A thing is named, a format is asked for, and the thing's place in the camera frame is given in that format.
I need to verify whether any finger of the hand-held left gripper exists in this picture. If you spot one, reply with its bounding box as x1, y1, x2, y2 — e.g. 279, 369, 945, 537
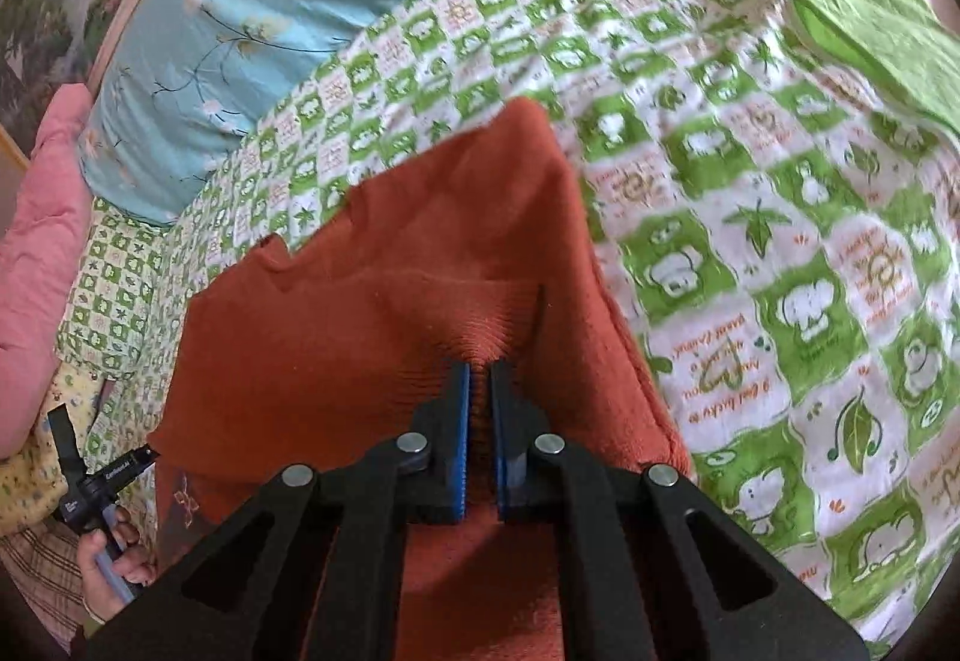
45, 404, 83, 483
100, 445, 164, 482

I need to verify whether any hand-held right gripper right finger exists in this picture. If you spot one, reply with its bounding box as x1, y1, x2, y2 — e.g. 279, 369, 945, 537
489, 361, 871, 661

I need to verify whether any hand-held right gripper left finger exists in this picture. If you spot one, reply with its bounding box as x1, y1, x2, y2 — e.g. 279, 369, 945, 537
86, 361, 472, 661

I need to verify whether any orange towel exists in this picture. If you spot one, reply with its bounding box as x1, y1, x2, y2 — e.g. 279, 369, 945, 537
146, 97, 695, 661

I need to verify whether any person's left hand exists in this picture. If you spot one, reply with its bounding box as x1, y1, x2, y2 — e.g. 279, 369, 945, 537
79, 506, 160, 622

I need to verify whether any yellow cartoon print pillow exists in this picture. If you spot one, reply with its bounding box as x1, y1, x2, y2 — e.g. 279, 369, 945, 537
0, 361, 113, 534

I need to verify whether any plaid cloth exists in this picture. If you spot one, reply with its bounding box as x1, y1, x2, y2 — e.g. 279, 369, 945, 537
0, 526, 98, 632

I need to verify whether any green checked cartoon pillow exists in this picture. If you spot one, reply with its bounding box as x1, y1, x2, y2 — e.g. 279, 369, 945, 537
56, 211, 188, 377

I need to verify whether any pink pillow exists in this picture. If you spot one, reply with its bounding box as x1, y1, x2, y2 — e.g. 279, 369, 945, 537
0, 83, 98, 459

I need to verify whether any green checked cartoon bed sheet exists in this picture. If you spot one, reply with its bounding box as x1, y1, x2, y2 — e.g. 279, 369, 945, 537
56, 0, 960, 647

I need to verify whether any light blue floral quilt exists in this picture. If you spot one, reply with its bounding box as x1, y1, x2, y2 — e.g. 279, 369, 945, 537
79, 0, 751, 227

